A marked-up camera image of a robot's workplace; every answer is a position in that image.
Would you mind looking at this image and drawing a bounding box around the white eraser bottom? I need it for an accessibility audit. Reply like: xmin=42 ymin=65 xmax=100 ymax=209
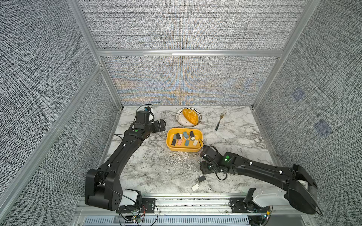
xmin=191 ymin=184 xmax=200 ymax=192

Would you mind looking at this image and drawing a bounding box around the yellow storage box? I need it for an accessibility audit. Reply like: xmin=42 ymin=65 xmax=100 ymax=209
xmin=166 ymin=128 xmax=203 ymax=153

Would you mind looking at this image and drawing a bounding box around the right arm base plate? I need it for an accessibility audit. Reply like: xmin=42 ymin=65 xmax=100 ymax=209
xmin=229 ymin=197 xmax=271 ymax=213

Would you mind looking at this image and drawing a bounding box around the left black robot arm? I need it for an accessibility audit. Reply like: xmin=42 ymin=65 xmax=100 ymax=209
xmin=84 ymin=106 xmax=166 ymax=211

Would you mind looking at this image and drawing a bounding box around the aluminium front rail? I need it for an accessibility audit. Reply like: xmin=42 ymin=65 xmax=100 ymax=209
xmin=74 ymin=193 xmax=304 ymax=216

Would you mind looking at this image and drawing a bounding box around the yellow bread loaf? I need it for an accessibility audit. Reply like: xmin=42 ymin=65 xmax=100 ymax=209
xmin=183 ymin=108 xmax=199 ymax=125

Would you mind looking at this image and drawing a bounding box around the green handled gold fork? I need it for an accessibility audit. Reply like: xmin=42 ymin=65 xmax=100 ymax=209
xmin=215 ymin=112 xmax=225 ymax=131

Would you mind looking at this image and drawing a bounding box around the white slotted cable duct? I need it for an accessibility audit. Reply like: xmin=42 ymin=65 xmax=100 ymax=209
xmin=82 ymin=215 xmax=251 ymax=226

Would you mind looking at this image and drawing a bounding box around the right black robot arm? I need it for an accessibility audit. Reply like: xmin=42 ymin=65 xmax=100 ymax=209
xmin=200 ymin=146 xmax=318 ymax=215

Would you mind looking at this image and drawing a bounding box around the patterned white bowl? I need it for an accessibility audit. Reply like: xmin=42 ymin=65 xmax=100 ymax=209
xmin=175 ymin=107 xmax=202 ymax=127

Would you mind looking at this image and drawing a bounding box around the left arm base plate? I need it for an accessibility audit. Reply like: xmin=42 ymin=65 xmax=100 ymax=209
xmin=116 ymin=198 xmax=156 ymax=215

